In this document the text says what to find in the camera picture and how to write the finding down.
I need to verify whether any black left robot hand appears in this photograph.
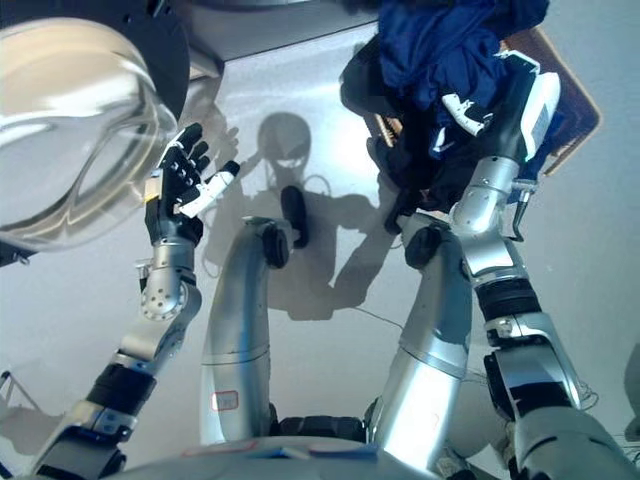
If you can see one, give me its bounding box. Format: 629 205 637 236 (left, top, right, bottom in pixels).
144 122 242 247

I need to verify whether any navy blue garment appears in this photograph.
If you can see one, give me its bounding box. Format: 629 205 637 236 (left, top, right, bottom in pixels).
377 0 552 161

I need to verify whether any silver left robot leg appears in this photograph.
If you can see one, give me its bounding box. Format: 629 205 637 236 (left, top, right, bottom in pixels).
198 216 297 447

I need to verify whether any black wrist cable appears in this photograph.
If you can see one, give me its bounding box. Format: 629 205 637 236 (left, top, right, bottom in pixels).
508 178 539 244

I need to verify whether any silver robot leg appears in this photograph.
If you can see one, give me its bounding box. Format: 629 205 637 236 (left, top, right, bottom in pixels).
198 216 297 447
372 219 477 472

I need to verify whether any round glass washer door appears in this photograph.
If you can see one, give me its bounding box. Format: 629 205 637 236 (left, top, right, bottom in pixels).
0 0 191 267

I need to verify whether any silver right robot leg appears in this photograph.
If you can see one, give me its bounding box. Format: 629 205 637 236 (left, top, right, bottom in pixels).
372 219 477 472

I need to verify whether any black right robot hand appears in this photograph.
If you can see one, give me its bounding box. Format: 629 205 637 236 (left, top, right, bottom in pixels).
439 49 562 166

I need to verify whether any grey front-load washing machine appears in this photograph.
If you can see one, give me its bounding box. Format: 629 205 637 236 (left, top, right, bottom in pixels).
192 0 382 65

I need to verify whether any brown wooden laundry basket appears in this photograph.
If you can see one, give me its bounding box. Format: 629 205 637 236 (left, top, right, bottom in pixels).
369 24 604 177

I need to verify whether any grey robot torso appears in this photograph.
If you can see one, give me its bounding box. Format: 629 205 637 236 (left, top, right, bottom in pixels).
124 414 451 480

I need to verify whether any black garment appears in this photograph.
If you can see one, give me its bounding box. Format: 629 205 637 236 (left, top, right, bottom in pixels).
339 0 546 221

